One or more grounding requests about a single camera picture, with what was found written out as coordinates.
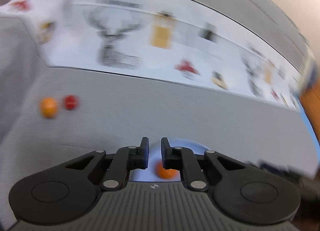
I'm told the orange tangerine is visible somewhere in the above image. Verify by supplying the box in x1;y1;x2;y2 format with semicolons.
155;161;178;180

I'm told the red cherry tomato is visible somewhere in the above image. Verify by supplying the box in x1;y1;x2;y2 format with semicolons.
63;95;79;110

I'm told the orange fruit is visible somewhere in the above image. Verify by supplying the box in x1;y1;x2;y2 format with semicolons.
39;97;59;118

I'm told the light blue plate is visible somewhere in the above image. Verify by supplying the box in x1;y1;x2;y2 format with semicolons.
129;139;208;182

